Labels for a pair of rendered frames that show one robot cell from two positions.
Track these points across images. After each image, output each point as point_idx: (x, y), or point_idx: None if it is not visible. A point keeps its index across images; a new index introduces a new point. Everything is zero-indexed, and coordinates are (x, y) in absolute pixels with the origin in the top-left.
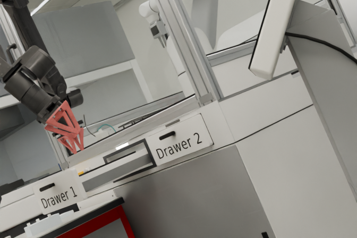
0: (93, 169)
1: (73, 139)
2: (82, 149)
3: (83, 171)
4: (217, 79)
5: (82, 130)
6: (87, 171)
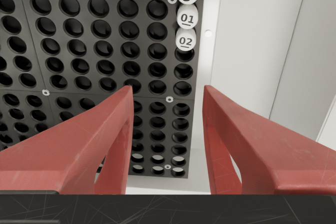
0: None
1: (243, 125)
2: (131, 102)
3: (195, 37)
4: None
5: (31, 154)
6: None
